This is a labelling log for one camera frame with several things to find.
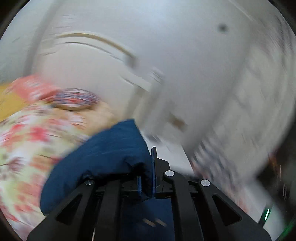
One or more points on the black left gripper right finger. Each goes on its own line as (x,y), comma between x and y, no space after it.
(200,210)

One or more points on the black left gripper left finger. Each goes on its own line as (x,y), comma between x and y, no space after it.
(93,211)

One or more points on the navy blue sweater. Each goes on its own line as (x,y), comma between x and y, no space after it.
(112,151)

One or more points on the striped patterned curtain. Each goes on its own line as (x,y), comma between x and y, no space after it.
(256,115)

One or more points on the floral quilt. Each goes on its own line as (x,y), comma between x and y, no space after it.
(33,141)

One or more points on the round patterned cushion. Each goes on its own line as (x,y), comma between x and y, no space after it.
(73,99)

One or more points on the white wooden headboard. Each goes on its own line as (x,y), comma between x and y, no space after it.
(96,63)

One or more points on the yellow bed sheet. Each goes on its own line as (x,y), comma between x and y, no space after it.
(10,102)

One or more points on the pink pillow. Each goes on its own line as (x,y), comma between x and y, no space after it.
(32,88)

